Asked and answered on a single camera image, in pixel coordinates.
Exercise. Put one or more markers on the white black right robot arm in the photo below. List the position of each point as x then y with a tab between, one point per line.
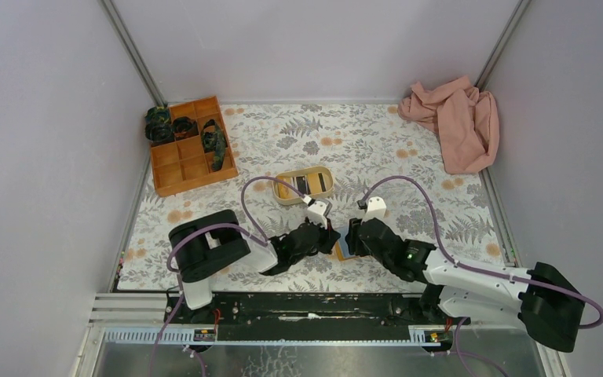
540	301

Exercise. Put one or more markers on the orange compartment organizer tray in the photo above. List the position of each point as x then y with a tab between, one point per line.
185	164

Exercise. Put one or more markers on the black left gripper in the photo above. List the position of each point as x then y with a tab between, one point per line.
320	237

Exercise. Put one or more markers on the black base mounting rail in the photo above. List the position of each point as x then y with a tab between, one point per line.
308	317

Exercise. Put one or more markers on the beige oval plastic tray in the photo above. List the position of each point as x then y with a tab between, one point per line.
297	179

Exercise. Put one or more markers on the pink crumpled cloth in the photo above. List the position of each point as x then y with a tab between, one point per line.
465	119

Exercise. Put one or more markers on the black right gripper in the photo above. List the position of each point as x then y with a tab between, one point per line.
362	234

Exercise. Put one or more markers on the yellow leather card holder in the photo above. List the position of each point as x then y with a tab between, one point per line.
341	249

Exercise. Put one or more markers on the orange card with black stripe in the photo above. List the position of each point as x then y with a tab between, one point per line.
316	183

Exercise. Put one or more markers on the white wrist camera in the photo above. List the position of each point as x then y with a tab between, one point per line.
373	207
317	211

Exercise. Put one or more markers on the floral patterned table mat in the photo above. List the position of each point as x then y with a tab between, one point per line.
365	146

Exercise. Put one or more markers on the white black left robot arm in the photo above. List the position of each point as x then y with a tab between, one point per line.
205	246

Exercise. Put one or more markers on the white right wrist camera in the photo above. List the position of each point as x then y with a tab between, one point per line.
373	207

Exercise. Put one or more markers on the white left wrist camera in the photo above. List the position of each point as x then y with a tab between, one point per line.
317	211

